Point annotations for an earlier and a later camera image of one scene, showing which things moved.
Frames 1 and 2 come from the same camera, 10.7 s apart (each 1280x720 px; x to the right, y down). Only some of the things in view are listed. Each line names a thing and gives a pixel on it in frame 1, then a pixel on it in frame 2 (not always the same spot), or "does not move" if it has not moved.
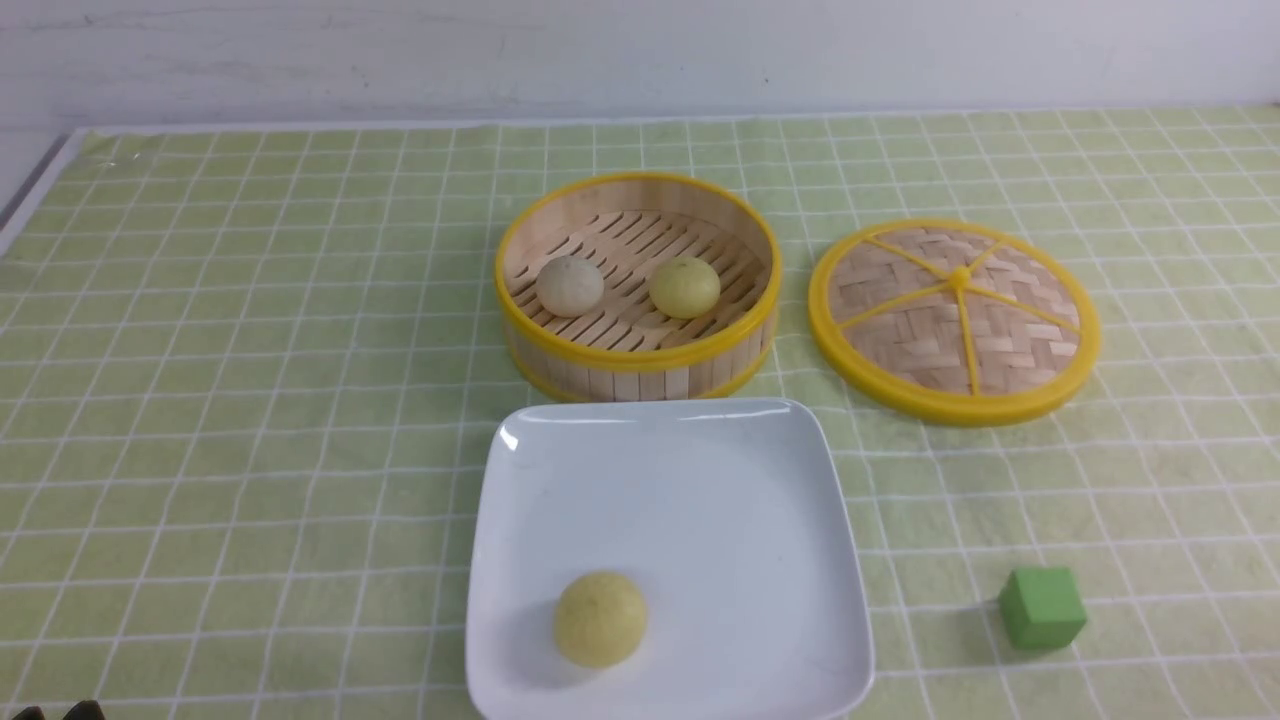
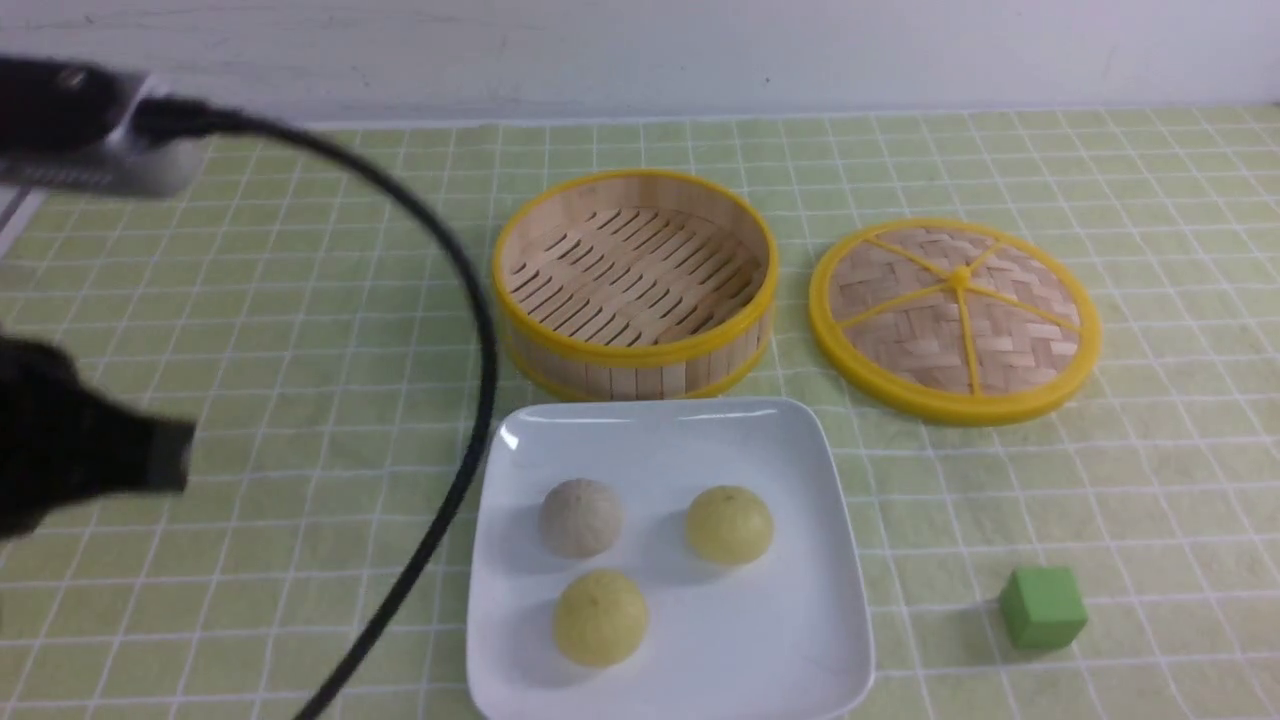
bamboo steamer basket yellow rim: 628,225 does not move
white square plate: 727,516 does not move
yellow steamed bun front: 600,619 does not move
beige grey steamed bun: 568,286 → 580,517
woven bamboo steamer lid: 952,323 does not move
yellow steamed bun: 683,287 → 730,525
